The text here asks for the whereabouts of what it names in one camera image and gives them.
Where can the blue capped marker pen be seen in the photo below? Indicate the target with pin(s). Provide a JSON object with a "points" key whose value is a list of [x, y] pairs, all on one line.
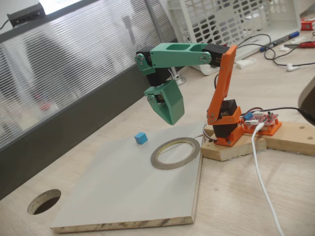
{"points": [[280, 41]]}

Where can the white plastic part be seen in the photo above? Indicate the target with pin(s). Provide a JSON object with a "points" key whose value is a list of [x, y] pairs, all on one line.
{"points": [[246, 63]]}

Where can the dark grey rounded object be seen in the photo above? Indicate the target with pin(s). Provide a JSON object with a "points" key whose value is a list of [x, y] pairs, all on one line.
{"points": [[308, 103]]}

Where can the white laminated chipboard panel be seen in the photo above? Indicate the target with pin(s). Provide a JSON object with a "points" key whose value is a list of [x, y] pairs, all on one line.
{"points": [[123, 184]]}

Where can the red controller circuit board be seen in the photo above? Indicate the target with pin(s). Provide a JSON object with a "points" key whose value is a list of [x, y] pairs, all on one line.
{"points": [[265, 118]]}

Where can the ribbed translucent desk partition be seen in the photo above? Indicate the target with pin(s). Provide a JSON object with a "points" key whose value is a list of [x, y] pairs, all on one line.
{"points": [[73, 73]]}

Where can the light wooden base block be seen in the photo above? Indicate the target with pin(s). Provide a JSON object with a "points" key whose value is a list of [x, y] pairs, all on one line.
{"points": [[233, 150]]}

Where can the black box device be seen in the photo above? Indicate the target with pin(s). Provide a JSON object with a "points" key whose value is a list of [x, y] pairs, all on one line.
{"points": [[27, 13]]}

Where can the green gripper with servo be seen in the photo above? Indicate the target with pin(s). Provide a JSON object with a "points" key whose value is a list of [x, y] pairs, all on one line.
{"points": [[174, 98]]}

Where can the white perforated plastic basket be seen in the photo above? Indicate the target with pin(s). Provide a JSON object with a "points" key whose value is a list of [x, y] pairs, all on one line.
{"points": [[285, 19]]}

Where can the white earbud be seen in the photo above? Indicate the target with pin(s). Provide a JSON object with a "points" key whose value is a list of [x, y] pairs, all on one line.
{"points": [[290, 67]]}

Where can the metal partition foot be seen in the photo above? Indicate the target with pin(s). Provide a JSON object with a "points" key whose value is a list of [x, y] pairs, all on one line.
{"points": [[180, 79]]}

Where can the orange circuit board mount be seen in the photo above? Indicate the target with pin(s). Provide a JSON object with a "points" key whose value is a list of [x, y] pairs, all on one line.
{"points": [[273, 130]]}

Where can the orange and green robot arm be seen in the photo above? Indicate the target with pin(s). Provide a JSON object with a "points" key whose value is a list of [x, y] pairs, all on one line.
{"points": [[177, 57]]}

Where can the small blue cube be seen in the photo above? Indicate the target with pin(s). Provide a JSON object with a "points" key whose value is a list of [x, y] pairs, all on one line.
{"points": [[140, 138]]}

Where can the small red box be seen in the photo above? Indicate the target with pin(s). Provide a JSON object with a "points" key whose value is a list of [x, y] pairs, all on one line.
{"points": [[307, 24]]}

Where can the long wooden base plank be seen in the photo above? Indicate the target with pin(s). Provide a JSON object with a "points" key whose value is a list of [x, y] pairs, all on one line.
{"points": [[292, 138]]}

